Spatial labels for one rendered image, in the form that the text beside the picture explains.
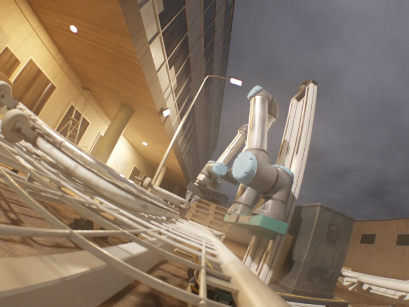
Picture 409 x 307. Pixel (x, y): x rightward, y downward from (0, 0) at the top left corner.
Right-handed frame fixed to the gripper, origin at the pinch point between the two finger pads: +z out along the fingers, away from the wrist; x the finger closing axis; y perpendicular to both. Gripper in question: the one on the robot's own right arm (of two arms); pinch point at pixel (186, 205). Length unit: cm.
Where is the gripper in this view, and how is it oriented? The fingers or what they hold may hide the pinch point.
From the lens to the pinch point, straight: 186.0
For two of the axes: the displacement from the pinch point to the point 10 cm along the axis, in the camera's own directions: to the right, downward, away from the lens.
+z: -5.4, 7.8, -3.1
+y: 1.1, -3.0, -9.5
